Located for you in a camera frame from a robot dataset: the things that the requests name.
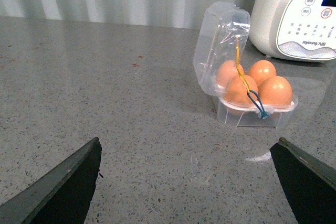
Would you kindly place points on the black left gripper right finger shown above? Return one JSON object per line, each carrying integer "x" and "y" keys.
{"x": 308, "y": 183}

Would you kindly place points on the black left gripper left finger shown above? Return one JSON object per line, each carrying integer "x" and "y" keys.
{"x": 63, "y": 195}

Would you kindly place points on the brown egg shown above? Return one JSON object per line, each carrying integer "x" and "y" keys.
{"x": 261, "y": 71}
{"x": 237, "y": 91}
{"x": 275, "y": 91}
{"x": 225, "y": 73}

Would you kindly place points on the blue rubber band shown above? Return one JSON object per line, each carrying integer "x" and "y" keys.
{"x": 258, "y": 104}

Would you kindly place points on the white Joyoung soymilk maker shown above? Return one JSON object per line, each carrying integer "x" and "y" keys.
{"x": 299, "y": 30}

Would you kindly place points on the clear plastic egg box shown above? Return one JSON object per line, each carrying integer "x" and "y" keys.
{"x": 222, "y": 22}

